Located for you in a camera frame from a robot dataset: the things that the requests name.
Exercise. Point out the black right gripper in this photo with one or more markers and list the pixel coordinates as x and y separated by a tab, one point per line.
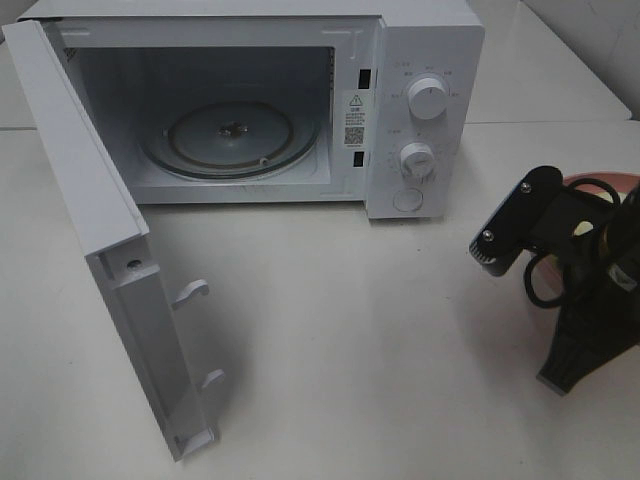
599	303

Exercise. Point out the pink plate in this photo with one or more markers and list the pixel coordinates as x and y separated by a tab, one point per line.
600	179

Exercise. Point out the round white door button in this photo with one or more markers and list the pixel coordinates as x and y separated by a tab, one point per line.
408	200

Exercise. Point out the white microwave door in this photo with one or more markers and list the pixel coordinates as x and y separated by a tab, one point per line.
113	236

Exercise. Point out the white bread sandwich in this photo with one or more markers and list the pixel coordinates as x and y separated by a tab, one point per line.
579	211

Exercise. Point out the upper white power knob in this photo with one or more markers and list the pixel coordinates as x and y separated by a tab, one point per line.
427	97

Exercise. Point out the white microwave oven body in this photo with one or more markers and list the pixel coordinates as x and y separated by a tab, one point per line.
124	56

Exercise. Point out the glass microwave turntable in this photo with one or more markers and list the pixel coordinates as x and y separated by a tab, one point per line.
233	132

